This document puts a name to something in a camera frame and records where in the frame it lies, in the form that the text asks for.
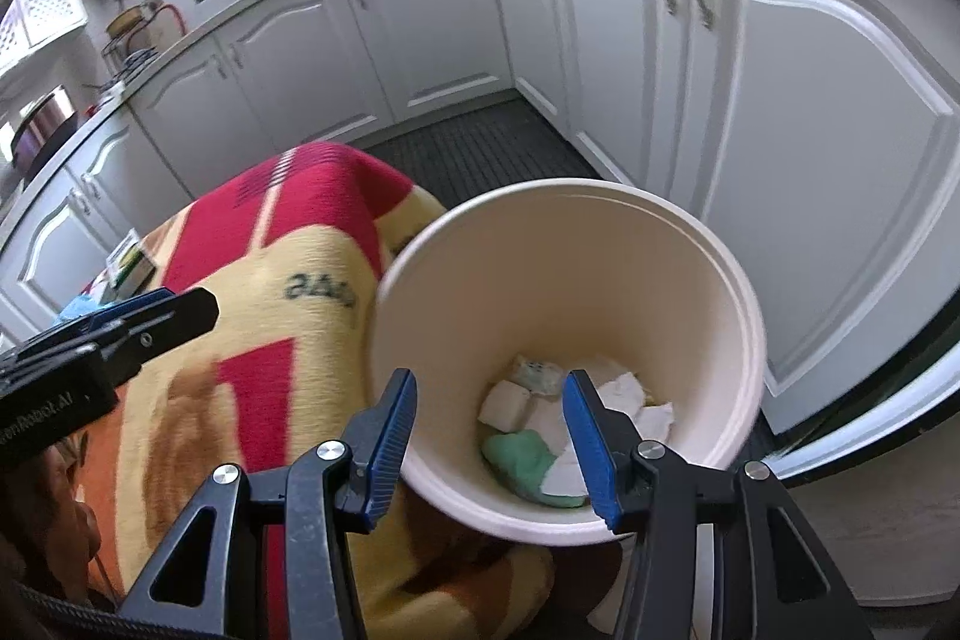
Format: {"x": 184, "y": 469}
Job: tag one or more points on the beige plastic bucket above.
{"x": 562, "y": 280}

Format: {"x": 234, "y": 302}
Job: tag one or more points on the white lower kitchen cabinets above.
{"x": 787, "y": 123}

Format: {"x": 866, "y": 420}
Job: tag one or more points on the blue cloth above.
{"x": 82, "y": 306}

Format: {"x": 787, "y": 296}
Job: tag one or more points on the small white sponge block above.
{"x": 502, "y": 404}

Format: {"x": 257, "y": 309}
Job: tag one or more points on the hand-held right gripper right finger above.
{"x": 592, "y": 452}

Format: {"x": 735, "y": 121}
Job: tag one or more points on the large white sponge block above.
{"x": 551, "y": 422}

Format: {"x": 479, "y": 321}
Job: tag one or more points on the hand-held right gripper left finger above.
{"x": 390, "y": 445}

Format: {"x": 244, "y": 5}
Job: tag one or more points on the printed paper wrapper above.
{"x": 536, "y": 374}

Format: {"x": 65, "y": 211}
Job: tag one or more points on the printed rose blanket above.
{"x": 300, "y": 347}

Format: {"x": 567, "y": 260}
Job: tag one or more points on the red rice cooker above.
{"x": 45, "y": 123}

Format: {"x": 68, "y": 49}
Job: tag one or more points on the white plastic bag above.
{"x": 622, "y": 385}

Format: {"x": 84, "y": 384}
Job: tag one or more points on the white lattice upper cabinets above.
{"x": 45, "y": 3}

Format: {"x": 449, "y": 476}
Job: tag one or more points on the small yellow pot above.
{"x": 126, "y": 21}

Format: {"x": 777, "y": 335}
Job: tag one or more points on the green white cardboard box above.
{"x": 131, "y": 269}

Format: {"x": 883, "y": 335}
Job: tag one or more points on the person's left hand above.
{"x": 71, "y": 512}

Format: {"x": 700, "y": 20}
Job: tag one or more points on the green fluffy cloth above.
{"x": 517, "y": 460}

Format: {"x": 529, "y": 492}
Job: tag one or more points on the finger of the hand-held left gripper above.
{"x": 142, "y": 301}
{"x": 180, "y": 317}

